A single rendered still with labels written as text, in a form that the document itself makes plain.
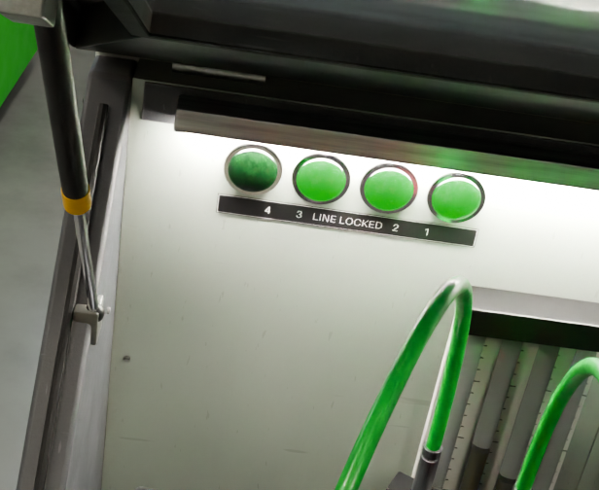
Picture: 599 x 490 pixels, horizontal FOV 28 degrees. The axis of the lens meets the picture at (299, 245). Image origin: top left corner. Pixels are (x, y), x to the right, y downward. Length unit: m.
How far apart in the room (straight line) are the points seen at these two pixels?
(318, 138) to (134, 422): 0.39
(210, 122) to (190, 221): 0.12
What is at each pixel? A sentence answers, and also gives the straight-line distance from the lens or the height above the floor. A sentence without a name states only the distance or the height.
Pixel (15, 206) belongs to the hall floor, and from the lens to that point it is 3.56.
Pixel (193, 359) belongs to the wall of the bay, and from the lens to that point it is 1.19.
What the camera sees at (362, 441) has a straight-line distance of 0.79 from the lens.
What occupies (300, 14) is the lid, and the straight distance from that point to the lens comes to 0.76.
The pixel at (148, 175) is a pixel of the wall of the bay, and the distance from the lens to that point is 1.08.
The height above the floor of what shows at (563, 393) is 1.29.
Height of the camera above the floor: 1.91
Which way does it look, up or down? 33 degrees down
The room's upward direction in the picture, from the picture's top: 10 degrees clockwise
